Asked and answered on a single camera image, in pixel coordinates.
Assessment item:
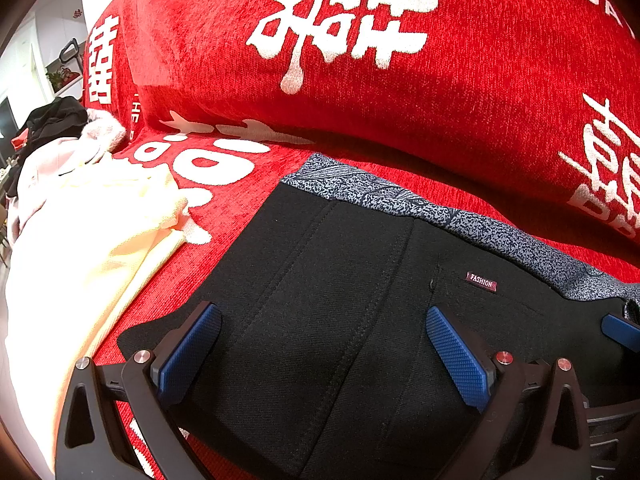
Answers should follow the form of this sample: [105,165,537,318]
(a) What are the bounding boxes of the black pants with grey waistband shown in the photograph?
[118,155,639,479]

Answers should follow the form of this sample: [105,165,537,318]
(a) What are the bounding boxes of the black clothing pile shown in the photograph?
[3,96,88,197]

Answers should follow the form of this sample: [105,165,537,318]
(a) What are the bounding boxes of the cream white garment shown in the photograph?
[6,110,203,478]

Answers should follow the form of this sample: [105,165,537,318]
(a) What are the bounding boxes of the red sofa with white characters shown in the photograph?
[84,0,639,479]

